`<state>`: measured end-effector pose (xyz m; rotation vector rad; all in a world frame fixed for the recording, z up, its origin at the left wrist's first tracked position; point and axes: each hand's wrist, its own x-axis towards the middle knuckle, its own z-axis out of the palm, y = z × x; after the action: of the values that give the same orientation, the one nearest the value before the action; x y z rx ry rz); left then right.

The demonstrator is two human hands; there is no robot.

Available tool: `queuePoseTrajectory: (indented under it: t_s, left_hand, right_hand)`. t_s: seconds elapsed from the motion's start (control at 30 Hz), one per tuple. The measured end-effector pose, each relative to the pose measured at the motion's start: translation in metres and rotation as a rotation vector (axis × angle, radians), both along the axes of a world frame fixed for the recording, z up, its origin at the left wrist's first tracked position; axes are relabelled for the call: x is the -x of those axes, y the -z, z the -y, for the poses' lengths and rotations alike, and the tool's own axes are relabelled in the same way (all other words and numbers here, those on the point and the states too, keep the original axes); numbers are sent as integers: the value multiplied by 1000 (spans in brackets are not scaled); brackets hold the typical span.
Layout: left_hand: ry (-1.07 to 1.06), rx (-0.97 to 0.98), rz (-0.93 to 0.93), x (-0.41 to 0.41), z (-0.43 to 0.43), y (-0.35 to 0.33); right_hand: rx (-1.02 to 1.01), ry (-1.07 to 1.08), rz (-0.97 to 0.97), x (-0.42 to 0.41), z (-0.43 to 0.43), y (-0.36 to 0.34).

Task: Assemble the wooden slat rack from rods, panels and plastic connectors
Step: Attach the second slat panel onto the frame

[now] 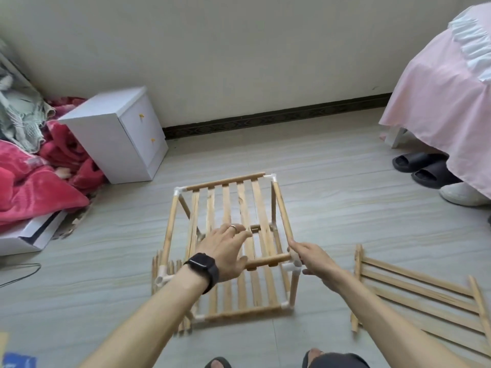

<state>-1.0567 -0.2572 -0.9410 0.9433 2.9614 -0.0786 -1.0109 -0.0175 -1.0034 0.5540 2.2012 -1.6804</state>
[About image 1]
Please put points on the person's right hand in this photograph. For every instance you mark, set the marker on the person's right hand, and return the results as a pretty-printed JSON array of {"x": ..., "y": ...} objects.
[{"x": 314, "y": 260}]

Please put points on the person's left hand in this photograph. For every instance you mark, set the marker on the person's left hand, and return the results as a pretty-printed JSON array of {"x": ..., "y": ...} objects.
[{"x": 222, "y": 253}]

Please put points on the single wooden stick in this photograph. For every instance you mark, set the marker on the single wooden stick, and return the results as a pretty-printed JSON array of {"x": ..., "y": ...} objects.
[
  {"x": 282, "y": 218},
  {"x": 170, "y": 230},
  {"x": 294, "y": 287}
]

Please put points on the pile of wooden dowels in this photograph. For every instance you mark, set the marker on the pile of wooden dowels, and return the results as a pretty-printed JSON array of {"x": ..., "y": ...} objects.
[{"x": 154, "y": 272}]

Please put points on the person's right forearm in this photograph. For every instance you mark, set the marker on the person's right forearm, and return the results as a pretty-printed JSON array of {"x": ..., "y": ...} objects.
[{"x": 399, "y": 325}]

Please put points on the person's left forearm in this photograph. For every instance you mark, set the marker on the person's left forearm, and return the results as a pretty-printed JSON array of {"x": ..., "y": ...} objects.
[{"x": 142, "y": 325}]

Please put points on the person's black sandal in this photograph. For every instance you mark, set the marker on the person's black sandal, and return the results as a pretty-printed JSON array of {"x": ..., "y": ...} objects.
[
  {"x": 217, "y": 363},
  {"x": 311, "y": 355}
]

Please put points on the black smartwatch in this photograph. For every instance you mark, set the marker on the black smartwatch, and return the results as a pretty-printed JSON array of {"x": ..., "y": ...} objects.
[{"x": 202, "y": 268}]

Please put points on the black slipper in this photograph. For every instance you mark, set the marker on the black slipper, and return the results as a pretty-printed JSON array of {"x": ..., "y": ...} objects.
[
  {"x": 436, "y": 174},
  {"x": 418, "y": 161}
]

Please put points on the white bed leg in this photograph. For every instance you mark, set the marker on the white bed leg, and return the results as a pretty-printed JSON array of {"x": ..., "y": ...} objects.
[{"x": 395, "y": 136}]

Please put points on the white box cabinet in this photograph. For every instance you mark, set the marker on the white box cabinet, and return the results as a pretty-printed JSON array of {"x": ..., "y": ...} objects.
[{"x": 119, "y": 134}]

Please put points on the white shoe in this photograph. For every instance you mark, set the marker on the white shoe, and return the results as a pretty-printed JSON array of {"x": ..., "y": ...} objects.
[{"x": 464, "y": 194}]

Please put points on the flat white box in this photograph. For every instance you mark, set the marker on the flat white box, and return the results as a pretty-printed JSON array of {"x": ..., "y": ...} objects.
[{"x": 31, "y": 232}]

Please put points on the red fleece blanket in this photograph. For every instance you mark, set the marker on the red fleece blanket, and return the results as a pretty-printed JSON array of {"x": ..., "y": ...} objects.
[{"x": 38, "y": 180}]

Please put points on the pink ruffled bed skirt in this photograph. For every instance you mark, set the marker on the pink ruffled bed skirt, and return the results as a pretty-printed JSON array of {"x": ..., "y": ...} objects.
[{"x": 452, "y": 88}]

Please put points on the green cardboard box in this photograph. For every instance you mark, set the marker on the green cardboard box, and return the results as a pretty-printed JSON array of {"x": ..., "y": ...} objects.
[{"x": 15, "y": 361}]

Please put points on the pale green cloth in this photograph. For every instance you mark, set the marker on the pale green cloth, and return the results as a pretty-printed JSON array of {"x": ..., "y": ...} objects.
[{"x": 19, "y": 111}]

